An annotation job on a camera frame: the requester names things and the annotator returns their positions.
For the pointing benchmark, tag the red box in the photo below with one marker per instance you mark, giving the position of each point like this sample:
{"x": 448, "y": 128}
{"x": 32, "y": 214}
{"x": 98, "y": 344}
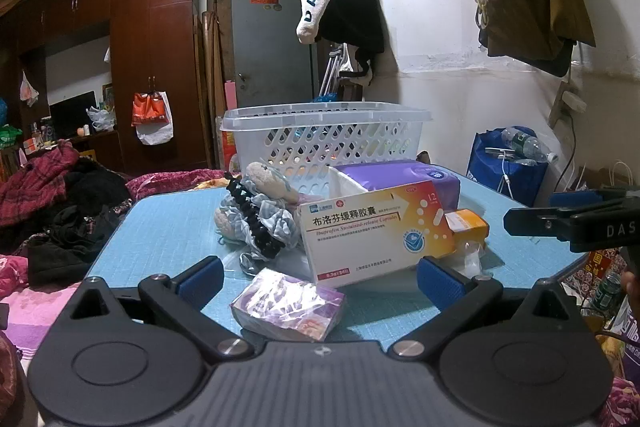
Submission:
{"x": 227, "y": 149}

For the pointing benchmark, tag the light blue scrunchie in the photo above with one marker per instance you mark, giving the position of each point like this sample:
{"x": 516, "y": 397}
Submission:
{"x": 282, "y": 222}

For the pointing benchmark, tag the white plastic basket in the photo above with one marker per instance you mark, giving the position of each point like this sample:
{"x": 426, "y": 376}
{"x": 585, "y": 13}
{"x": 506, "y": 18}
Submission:
{"x": 280, "y": 147}

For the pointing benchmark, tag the small purple tissue packet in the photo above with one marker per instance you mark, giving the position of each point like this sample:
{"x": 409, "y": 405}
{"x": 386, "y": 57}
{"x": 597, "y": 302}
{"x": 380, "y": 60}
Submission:
{"x": 287, "y": 304}

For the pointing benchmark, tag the orange white hanging bags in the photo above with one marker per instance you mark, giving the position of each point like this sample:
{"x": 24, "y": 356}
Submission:
{"x": 157, "y": 134}

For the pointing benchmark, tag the green can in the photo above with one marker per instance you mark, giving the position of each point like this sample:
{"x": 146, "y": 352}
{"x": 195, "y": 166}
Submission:
{"x": 606, "y": 294}

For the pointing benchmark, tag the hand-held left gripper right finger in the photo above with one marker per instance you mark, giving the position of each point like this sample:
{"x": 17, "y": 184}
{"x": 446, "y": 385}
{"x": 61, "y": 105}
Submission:
{"x": 440, "y": 279}

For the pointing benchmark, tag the red plaid cloth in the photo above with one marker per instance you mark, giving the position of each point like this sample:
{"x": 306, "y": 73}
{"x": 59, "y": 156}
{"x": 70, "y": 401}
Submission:
{"x": 35, "y": 177}

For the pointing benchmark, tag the small orange box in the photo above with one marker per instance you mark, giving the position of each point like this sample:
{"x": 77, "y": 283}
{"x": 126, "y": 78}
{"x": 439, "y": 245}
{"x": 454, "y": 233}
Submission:
{"x": 467, "y": 224}

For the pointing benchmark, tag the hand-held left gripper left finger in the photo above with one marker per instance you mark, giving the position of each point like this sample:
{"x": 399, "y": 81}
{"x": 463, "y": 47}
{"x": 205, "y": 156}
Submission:
{"x": 201, "y": 278}

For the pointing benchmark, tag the pink board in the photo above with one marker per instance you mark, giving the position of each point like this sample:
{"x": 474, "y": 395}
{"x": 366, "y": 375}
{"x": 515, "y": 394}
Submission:
{"x": 231, "y": 97}

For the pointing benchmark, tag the pink bedsheet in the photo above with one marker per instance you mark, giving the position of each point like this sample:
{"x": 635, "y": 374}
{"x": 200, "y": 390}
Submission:
{"x": 35, "y": 312}

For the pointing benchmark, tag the floral blanket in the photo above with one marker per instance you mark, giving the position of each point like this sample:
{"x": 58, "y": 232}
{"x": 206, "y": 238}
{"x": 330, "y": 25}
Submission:
{"x": 175, "y": 184}

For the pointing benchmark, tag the blue grey scrunchie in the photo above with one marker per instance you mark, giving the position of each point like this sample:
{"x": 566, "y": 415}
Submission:
{"x": 267, "y": 179}

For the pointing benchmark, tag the wooden planks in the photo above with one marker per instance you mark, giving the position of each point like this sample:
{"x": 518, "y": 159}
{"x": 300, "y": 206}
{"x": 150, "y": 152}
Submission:
{"x": 212, "y": 57}

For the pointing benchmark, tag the grey door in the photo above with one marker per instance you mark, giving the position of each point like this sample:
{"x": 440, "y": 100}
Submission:
{"x": 265, "y": 57}

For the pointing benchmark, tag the small white plastic bag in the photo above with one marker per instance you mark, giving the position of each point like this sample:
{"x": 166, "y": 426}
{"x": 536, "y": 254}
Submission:
{"x": 29, "y": 92}

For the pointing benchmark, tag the white knotted plastic bag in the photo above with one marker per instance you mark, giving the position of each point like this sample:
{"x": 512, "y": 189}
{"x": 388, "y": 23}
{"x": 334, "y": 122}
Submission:
{"x": 101, "y": 119}

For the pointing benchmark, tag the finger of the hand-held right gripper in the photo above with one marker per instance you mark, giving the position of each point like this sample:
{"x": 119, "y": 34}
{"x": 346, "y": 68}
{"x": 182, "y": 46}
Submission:
{"x": 535, "y": 219}
{"x": 590, "y": 197}

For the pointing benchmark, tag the black clothes pile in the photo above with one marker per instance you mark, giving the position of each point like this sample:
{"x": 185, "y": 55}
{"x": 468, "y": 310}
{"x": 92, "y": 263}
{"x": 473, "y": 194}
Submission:
{"x": 80, "y": 217}

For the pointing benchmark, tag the blue shopping bag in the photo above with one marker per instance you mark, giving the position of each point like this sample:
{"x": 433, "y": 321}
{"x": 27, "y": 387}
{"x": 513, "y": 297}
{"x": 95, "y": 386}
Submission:
{"x": 490, "y": 179}

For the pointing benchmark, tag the white black hanging cloth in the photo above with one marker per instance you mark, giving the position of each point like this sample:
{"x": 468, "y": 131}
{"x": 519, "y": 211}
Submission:
{"x": 361, "y": 67}

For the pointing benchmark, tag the black television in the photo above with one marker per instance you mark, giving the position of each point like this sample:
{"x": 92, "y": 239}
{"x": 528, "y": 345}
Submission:
{"x": 72, "y": 114}

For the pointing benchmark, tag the orange plastic bag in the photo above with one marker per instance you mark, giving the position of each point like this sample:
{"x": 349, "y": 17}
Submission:
{"x": 147, "y": 109}

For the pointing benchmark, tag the purple tissue pack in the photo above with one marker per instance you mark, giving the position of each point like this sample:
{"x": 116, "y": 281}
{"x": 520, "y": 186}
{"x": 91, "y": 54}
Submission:
{"x": 390, "y": 174}

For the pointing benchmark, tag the black hanging garment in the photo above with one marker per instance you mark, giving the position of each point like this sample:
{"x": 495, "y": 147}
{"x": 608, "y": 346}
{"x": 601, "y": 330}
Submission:
{"x": 355, "y": 17}

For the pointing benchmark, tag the metal crutches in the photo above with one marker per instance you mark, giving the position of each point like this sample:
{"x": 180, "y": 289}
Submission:
{"x": 330, "y": 72}

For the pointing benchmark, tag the clear plastic bottle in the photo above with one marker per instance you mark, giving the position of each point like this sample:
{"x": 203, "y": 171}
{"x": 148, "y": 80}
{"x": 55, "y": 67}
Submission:
{"x": 527, "y": 144}

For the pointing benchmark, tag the white orange medicine box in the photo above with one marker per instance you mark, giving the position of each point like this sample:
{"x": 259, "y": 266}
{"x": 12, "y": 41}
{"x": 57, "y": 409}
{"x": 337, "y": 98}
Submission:
{"x": 370, "y": 237}

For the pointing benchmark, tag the brown wooden wardrobe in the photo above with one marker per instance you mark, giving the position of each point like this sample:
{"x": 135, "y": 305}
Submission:
{"x": 150, "y": 32}

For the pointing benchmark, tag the clear plastic bag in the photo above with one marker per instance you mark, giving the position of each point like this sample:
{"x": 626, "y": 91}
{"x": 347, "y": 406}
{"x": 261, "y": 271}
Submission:
{"x": 470, "y": 257}

